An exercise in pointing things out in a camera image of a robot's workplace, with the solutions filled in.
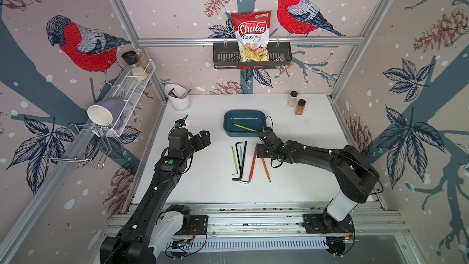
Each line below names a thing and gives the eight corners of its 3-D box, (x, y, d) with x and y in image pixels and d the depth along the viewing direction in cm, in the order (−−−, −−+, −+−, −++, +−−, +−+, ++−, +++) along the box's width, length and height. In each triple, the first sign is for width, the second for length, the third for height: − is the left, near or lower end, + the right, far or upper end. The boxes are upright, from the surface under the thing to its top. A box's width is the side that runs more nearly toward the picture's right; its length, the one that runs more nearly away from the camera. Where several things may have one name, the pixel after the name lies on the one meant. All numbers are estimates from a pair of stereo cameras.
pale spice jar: (288, 106, 115) (290, 98, 109) (286, 98, 120) (288, 90, 114) (296, 106, 115) (299, 98, 109) (294, 98, 120) (296, 90, 114)
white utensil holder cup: (179, 114, 114) (174, 101, 105) (167, 100, 123) (161, 87, 113) (193, 107, 119) (189, 93, 109) (181, 93, 127) (176, 80, 118)
